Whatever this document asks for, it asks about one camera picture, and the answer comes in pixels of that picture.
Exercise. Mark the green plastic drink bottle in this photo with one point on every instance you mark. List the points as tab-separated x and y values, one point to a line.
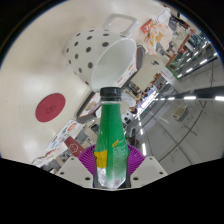
111	133

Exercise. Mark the red sauce packet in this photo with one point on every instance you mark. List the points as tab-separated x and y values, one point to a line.
145	26

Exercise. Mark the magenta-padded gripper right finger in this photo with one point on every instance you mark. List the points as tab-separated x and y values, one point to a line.
136	160

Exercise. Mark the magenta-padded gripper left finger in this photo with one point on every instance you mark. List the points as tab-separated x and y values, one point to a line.
86	160

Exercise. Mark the ceiling lights group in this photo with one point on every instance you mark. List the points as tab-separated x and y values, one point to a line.
190	97

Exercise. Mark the flat round red coaster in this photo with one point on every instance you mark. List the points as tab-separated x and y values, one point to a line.
50	107

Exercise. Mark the ceiling air conditioner unit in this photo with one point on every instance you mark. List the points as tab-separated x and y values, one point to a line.
180	112

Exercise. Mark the white polka-dot mug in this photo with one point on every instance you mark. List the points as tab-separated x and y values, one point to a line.
90	50

